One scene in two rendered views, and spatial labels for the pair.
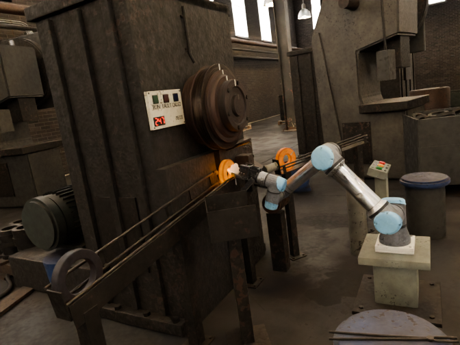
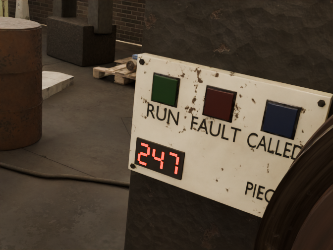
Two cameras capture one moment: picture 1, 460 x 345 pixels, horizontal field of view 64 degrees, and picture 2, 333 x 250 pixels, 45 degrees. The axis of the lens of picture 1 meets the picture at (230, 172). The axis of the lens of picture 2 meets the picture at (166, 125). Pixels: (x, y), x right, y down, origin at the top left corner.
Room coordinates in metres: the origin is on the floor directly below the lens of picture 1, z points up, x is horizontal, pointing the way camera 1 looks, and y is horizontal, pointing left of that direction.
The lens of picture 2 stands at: (1.77, -0.23, 1.35)
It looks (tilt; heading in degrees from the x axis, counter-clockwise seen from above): 21 degrees down; 86
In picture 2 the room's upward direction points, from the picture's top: 7 degrees clockwise
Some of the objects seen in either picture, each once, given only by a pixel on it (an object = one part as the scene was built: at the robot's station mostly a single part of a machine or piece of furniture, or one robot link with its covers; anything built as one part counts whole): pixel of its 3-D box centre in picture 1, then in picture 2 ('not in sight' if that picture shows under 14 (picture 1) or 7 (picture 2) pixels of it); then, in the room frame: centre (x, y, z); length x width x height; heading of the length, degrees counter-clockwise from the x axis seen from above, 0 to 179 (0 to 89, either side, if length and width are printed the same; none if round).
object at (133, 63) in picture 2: not in sight; (141, 62); (1.73, 4.76, 0.25); 0.40 x 0.24 x 0.22; 60
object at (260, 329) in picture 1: (238, 274); not in sight; (1.58, 0.03, 0.36); 0.26 x 0.20 x 0.72; 5
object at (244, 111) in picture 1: (235, 105); not in sight; (2.07, -0.08, 1.11); 0.28 x 0.06 x 0.28; 150
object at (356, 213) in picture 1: (356, 217); not in sight; (2.38, -0.81, 0.26); 0.12 x 0.12 x 0.52
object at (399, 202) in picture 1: (393, 210); not in sight; (1.77, -0.79, 0.50); 0.13 x 0.12 x 0.14; 148
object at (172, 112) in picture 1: (165, 108); (215, 137); (1.88, 0.27, 1.15); 0.26 x 0.02 x 0.18; 150
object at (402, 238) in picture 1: (393, 231); not in sight; (1.78, -0.79, 0.38); 0.15 x 0.15 x 0.10
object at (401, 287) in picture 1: (396, 276); not in sight; (1.78, -0.79, 0.13); 0.40 x 0.40 x 0.26; 61
